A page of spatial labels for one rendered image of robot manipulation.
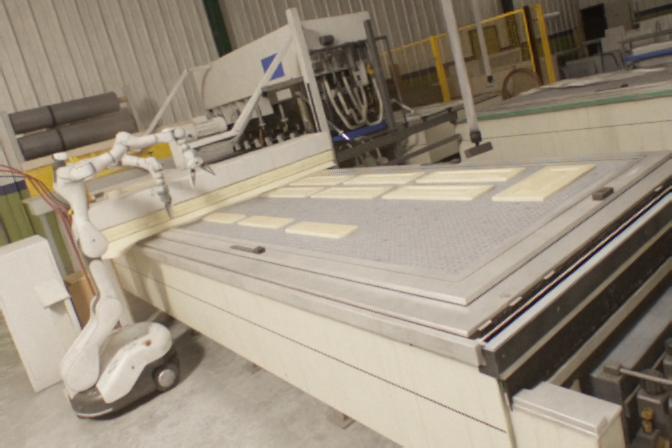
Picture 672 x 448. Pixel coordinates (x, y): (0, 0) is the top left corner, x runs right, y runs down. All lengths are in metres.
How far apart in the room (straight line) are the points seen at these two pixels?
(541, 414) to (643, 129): 4.30
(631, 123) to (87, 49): 7.13
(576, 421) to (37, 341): 3.78
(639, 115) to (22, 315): 5.41
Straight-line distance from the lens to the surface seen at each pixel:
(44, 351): 4.52
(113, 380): 3.53
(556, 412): 1.51
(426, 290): 1.70
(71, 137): 7.59
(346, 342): 2.04
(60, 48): 8.58
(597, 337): 1.90
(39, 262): 4.39
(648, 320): 2.16
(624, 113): 5.61
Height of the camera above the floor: 1.56
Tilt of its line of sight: 10 degrees down
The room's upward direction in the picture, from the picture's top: 15 degrees counter-clockwise
